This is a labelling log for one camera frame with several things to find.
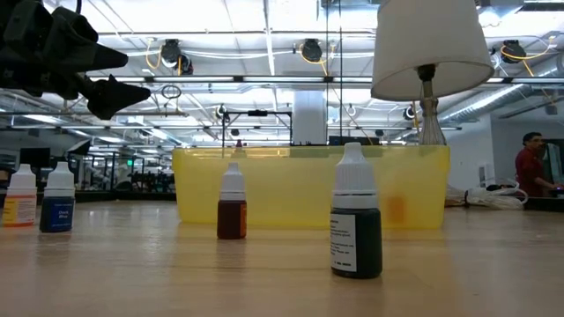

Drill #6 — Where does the small blue food coloring bottle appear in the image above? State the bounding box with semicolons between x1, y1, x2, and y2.
39;161;77;233

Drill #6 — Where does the small yellow food coloring bottle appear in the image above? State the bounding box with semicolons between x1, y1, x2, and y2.
2;163;38;228

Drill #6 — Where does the white bundled lamp cord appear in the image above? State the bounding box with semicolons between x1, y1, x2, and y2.
444;178;530;211

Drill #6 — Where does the small black food coloring bottle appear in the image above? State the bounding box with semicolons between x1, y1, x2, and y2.
330;142;383;280

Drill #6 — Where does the black ceiling cord reel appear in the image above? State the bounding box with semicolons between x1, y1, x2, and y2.
159;38;195;76
301;38;325;63
501;39;523;65

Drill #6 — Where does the black background station frame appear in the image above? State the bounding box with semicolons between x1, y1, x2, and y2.
221;109;293;149

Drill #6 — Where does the small red food coloring bottle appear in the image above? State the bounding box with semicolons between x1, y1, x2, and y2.
216;161;248;240

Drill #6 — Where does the yellow translucent plastic bin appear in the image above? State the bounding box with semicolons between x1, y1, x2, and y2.
171;144;451;231

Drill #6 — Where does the person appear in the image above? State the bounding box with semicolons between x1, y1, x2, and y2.
514;130;564;198

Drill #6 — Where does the white shade table lamp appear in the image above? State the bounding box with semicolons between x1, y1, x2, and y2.
370;0;495;149

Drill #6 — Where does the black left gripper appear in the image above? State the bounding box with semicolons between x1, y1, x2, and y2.
0;0;152;121

